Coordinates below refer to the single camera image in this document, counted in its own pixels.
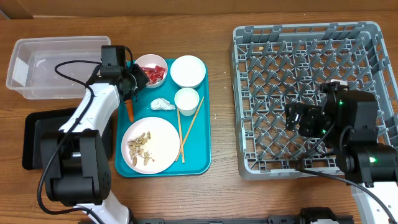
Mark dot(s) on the pink plate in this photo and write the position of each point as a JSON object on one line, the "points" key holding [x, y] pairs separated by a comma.
{"points": [[164, 144]]}

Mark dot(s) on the white cup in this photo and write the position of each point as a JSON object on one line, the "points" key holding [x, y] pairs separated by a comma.
{"points": [[186, 101]]}

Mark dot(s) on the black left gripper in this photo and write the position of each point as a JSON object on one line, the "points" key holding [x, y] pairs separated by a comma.
{"points": [[142, 79]]}

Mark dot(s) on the white tissue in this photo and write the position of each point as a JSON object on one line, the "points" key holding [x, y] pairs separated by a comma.
{"points": [[162, 104]]}

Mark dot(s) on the wooden chopstick left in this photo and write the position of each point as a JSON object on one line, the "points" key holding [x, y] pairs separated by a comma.
{"points": [[180, 137]]}

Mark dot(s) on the teal serving tray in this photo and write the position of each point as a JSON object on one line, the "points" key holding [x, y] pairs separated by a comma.
{"points": [[198, 145]]}

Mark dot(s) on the wooden chopstick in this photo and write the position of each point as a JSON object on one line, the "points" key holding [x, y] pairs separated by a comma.
{"points": [[180, 137], [192, 123]]}

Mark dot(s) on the grey dishwasher rack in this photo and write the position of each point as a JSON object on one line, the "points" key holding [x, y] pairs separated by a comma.
{"points": [[296, 59]]}

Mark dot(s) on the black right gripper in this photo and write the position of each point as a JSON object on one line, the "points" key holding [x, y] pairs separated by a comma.
{"points": [[311, 117]]}

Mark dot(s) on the peanut shell scraps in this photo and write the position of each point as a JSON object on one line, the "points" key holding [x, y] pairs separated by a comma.
{"points": [[137, 149]]}

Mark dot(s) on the red snack wrapper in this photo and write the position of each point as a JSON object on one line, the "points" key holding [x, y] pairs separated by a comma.
{"points": [[155, 74]]}

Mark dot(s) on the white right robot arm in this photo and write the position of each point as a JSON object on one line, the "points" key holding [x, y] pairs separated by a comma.
{"points": [[346, 123]]}

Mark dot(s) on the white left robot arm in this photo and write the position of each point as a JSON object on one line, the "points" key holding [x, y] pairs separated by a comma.
{"points": [[76, 174]]}

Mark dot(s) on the wooden chopstick right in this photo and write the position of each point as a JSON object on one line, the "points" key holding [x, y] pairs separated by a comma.
{"points": [[192, 123]]}

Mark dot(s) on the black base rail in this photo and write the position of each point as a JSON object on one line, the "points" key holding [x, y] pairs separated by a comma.
{"points": [[308, 215]]}

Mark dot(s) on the orange carrot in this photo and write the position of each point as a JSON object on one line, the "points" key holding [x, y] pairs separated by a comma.
{"points": [[129, 109]]}

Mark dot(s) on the pink bowl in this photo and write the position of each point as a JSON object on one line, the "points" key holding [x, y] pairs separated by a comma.
{"points": [[151, 60]]}

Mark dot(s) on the black tray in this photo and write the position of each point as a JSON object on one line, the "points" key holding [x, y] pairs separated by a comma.
{"points": [[36, 125]]}

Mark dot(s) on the white bowl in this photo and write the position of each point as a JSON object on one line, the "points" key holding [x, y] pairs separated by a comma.
{"points": [[188, 71]]}

